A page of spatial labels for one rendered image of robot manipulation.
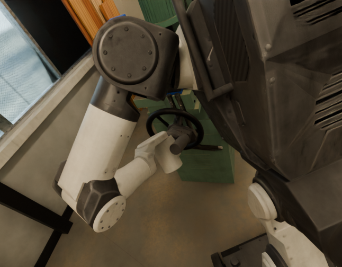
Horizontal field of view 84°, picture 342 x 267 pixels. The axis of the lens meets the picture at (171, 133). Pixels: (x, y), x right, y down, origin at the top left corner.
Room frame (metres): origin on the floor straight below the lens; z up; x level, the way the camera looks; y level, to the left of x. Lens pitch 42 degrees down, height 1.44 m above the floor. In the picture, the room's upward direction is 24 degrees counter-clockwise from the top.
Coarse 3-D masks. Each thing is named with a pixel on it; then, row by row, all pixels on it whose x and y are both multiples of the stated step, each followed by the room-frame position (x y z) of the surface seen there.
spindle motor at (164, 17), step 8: (144, 0) 0.95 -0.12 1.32; (152, 0) 0.92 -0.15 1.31; (160, 0) 0.91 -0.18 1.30; (168, 0) 0.91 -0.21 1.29; (144, 8) 0.96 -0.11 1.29; (152, 8) 0.92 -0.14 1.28; (160, 8) 0.91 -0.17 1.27; (168, 8) 0.91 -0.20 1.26; (144, 16) 0.99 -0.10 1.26; (152, 16) 0.93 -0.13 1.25; (160, 16) 0.92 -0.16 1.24; (168, 16) 0.91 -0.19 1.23; (176, 16) 0.91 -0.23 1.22; (160, 24) 0.91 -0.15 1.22; (168, 24) 0.91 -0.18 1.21
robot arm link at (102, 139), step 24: (96, 120) 0.28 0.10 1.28; (120, 120) 0.27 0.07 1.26; (96, 144) 0.26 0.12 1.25; (120, 144) 0.26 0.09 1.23; (72, 168) 0.25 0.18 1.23; (96, 168) 0.24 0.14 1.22; (72, 192) 0.22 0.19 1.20; (96, 192) 0.21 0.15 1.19; (96, 216) 0.20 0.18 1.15; (120, 216) 0.22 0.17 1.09
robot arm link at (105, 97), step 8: (104, 80) 0.31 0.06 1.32; (96, 88) 0.32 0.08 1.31; (104, 88) 0.30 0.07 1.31; (112, 88) 0.30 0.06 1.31; (120, 88) 0.29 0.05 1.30; (96, 96) 0.30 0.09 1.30; (104, 96) 0.29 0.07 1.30; (112, 96) 0.29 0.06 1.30; (120, 96) 0.29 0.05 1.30; (128, 96) 0.31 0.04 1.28; (96, 104) 0.29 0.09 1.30; (104, 104) 0.29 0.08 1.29; (112, 104) 0.28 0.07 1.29; (120, 104) 0.28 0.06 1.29; (128, 104) 0.28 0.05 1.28; (112, 112) 0.28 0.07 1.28; (120, 112) 0.28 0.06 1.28; (128, 112) 0.28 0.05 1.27; (136, 112) 0.29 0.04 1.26; (128, 120) 0.28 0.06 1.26; (136, 120) 0.29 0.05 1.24
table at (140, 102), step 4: (136, 96) 1.01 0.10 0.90; (136, 100) 0.97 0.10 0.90; (140, 100) 0.96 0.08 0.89; (144, 100) 0.95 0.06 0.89; (148, 100) 0.94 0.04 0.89; (152, 100) 0.92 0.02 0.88; (160, 100) 0.90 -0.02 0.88; (196, 100) 0.78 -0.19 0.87; (136, 104) 0.98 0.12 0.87; (140, 104) 0.97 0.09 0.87; (144, 104) 0.95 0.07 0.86; (148, 104) 0.94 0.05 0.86; (152, 104) 0.93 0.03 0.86; (156, 104) 0.92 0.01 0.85; (160, 104) 0.91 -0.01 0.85; (164, 104) 0.89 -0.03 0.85; (196, 104) 0.74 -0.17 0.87; (200, 104) 0.75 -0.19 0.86; (196, 108) 0.72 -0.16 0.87; (200, 108) 0.73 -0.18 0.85; (188, 112) 0.73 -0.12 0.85; (192, 112) 0.72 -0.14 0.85; (196, 112) 0.71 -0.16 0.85
